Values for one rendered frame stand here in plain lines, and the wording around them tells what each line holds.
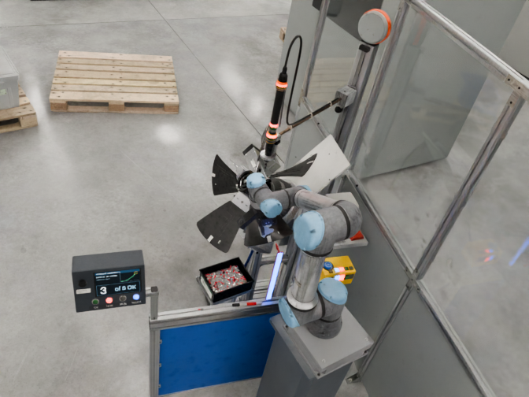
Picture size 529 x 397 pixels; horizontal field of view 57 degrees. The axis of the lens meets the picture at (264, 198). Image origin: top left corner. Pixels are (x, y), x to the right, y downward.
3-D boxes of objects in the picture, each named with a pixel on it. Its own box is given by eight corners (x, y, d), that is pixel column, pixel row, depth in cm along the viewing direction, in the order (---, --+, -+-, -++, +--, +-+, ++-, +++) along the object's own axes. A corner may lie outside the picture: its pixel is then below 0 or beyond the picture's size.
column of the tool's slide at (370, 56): (295, 270, 359) (365, 38, 242) (303, 276, 356) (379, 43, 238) (290, 275, 355) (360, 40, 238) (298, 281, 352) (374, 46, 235)
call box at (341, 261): (342, 268, 236) (348, 254, 229) (350, 285, 229) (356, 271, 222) (312, 272, 231) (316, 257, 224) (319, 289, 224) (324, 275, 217)
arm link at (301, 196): (378, 201, 154) (301, 177, 197) (349, 209, 150) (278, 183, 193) (379, 235, 157) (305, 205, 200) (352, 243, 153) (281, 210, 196)
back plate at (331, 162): (232, 198, 283) (231, 198, 282) (322, 120, 262) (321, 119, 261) (255, 268, 246) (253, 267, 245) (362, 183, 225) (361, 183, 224)
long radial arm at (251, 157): (280, 189, 258) (267, 179, 250) (270, 198, 260) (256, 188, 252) (265, 156, 278) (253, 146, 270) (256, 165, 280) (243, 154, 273)
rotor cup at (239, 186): (247, 191, 250) (231, 179, 241) (268, 173, 245) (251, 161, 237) (254, 210, 240) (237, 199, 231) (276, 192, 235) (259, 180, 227)
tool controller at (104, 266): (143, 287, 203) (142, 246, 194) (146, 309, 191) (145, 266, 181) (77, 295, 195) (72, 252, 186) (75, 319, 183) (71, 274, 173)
